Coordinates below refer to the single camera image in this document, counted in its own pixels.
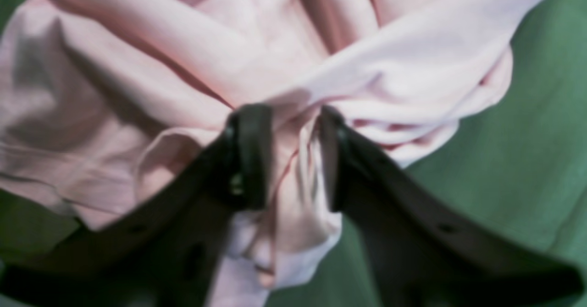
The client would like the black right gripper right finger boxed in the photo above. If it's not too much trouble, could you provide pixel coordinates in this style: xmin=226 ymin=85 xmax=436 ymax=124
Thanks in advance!
xmin=319 ymin=106 xmax=585 ymax=307

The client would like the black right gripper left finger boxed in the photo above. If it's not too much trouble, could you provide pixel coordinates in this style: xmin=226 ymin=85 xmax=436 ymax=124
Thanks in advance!
xmin=1 ymin=104 xmax=272 ymax=307

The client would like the pink t-shirt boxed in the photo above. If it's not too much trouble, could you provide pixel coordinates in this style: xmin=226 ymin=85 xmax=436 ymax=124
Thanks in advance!
xmin=1 ymin=0 xmax=541 ymax=307

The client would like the green table cloth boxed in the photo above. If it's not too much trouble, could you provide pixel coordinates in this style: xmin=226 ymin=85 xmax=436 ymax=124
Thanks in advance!
xmin=1 ymin=0 xmax=586 ymax=307

